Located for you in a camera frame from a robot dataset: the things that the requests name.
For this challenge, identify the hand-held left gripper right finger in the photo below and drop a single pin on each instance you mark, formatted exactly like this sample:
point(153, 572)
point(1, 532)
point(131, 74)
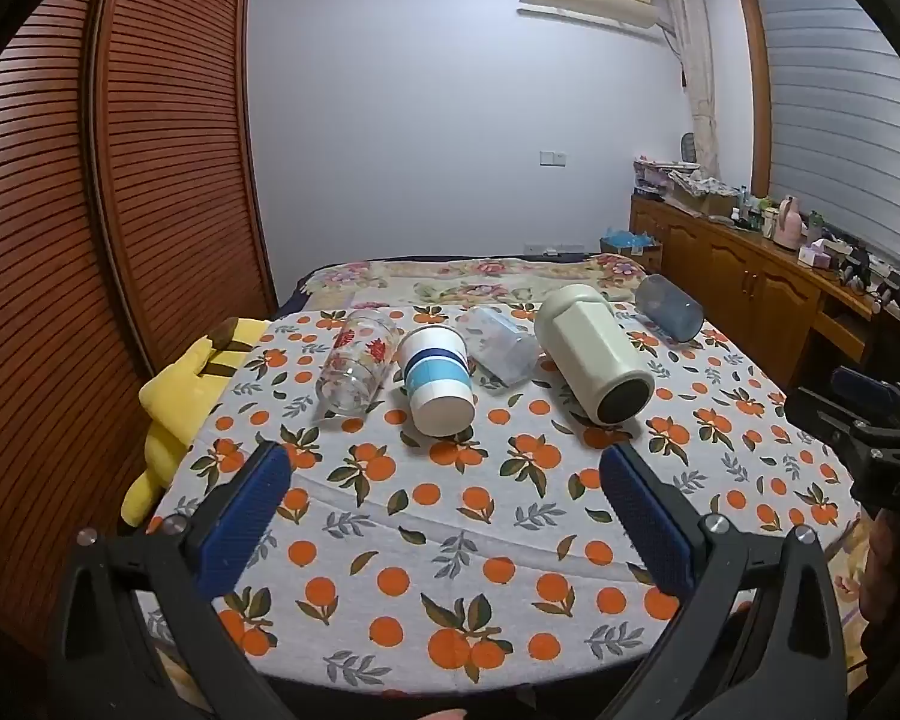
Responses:
point(645, 517)

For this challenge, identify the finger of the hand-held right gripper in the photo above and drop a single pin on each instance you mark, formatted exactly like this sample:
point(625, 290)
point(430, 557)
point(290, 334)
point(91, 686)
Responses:
point(821, 412)
point(866, 388)

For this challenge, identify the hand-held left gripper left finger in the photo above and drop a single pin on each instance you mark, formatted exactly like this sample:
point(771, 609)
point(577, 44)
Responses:
point(244, 517)

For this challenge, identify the large cream cup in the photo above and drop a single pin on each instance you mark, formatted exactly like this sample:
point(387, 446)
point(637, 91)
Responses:
point(585, 345)

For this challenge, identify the blue-grey translucent cup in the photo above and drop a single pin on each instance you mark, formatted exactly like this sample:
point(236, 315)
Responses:
point(671, 307)

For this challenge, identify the floral print glass cup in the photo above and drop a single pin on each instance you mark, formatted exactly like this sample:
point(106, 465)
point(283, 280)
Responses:
point(356, 364)

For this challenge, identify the clear plastic cup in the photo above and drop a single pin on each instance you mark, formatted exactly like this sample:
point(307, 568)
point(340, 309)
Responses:
point(499, 349)

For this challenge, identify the white blue striped cup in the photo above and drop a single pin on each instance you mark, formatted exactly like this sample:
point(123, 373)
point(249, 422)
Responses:
point(435, 390)

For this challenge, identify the black figurine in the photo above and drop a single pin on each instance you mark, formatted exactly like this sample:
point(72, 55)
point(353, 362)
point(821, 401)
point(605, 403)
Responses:
point(856, 266)
point(891, 292)

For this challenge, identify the yellow plush toy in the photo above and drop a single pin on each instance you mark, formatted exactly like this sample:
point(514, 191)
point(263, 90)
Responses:
point(172, 405)

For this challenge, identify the wooden cabinet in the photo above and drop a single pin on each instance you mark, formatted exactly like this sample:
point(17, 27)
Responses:
point(757, 285)

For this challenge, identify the tissue pack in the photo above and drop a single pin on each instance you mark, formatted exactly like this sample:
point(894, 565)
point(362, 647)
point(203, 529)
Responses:
point(819, 253)

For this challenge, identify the pink kettle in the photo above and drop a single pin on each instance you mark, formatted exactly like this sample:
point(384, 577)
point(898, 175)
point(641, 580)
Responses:
point(789, 223)

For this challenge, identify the orange fruit print cloth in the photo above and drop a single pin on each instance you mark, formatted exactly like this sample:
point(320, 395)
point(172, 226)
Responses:
point(450, 540)

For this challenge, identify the cardboard box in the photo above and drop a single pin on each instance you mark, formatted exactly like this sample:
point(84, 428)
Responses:
point(701, 191)

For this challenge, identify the blue plastic bag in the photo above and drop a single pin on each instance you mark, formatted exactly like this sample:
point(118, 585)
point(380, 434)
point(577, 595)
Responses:
point(630, 240)

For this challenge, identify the grey window blind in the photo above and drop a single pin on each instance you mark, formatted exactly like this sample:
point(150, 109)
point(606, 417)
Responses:
point(832, 127)

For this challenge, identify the small fan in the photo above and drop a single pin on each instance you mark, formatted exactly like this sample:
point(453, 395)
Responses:
point(688, 148)

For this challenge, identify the floral blanket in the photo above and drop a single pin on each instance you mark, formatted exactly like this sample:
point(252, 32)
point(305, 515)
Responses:
point(457, 277)

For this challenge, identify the patterned curtain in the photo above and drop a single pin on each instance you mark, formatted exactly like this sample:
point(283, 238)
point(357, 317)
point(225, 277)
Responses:
point(701, 90)

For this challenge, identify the wooden louvered wardrobe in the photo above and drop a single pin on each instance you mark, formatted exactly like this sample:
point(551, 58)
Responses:
point(157, 165)

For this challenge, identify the white wall outlet strip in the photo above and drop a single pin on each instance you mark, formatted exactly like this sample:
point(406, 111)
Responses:
point(555, 248)

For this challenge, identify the wooden window frame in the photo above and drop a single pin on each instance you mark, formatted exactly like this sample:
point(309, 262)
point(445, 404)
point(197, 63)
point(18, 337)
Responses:
point(754, 90)

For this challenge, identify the white wall switch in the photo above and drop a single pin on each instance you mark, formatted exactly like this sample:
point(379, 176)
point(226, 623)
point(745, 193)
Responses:
point(553, 158)

